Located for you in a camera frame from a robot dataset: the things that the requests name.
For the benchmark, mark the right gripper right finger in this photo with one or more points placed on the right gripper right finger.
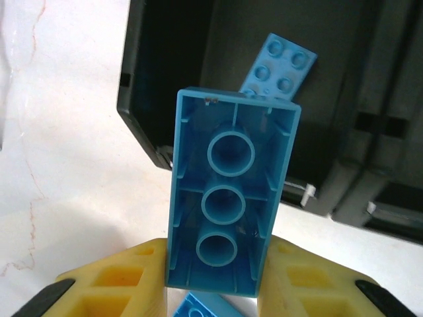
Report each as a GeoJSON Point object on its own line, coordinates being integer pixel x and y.
{"type": "Point", "coordinates": [314, 287]}

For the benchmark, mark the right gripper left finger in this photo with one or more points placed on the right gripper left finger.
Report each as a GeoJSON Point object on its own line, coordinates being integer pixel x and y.
{"type": "Point", "coordinates": [109, 284]}

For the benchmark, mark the blue long lego brick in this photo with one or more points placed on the blue long lego brick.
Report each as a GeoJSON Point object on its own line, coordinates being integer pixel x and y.
{"type": "Point", "coordinates": [205, 308]}
{"type": "Point", "coordinates": [281, 66]}
{"type": "Point", "coordinates": [228, 155]}

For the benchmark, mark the black plastic bin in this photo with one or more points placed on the black plastic bin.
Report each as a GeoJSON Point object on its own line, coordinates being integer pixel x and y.
{"type": "Point", "coordinates": [165, 49]}

